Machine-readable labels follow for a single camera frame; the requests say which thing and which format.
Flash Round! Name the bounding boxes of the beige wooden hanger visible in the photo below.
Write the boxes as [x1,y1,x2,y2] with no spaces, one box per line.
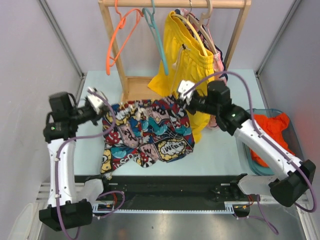
[172,13,208,57]

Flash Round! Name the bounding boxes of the yellow shorts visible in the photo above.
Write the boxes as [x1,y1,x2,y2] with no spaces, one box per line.
[147,10,216,145]

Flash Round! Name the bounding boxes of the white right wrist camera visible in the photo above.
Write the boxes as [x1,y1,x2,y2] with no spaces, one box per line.
[177,80,195,105]

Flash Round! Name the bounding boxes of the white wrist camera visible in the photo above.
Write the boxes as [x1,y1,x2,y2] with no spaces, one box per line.
[86,87,108,114]
[177,80,195,105]

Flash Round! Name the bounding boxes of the pink floral shorts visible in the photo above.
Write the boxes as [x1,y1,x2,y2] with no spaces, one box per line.
[174,8,228,129]

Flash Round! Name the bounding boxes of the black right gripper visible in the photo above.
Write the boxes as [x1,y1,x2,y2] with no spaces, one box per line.
[174,93,218,117]

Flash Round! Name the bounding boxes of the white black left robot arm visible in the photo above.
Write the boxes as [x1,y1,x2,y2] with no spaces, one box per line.
[39,87,111,232]

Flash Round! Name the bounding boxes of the orange plastic hanger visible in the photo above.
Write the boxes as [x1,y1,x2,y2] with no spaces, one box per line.
[105,0,145,76]

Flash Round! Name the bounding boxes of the beige hanger with metal hook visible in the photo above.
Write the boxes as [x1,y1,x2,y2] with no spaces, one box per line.
[186,0,217,55]

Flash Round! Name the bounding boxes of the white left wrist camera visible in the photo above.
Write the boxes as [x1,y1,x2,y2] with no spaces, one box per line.
[86,87,108,114]

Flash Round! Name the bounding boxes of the orange garment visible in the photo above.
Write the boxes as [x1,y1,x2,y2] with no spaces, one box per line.
[254,113,295,155]

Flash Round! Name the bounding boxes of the teal plastic hanger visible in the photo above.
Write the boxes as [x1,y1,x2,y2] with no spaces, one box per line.
[142,0,169,76]

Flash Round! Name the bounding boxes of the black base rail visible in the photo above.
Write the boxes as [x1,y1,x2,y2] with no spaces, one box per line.
[75,175,251,212]

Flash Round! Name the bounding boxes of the wooden clothes rack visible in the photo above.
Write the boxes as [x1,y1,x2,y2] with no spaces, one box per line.
[98,0,252,101]

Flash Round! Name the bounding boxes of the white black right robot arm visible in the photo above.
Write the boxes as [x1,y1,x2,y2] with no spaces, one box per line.
[177,80,316,207]

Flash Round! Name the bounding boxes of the comic print shorts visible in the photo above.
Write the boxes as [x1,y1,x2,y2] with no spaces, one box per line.
[100,95,195,175]

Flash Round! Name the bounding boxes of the teal plastic basket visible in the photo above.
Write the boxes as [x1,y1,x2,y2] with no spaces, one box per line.
[236,108,303,176]

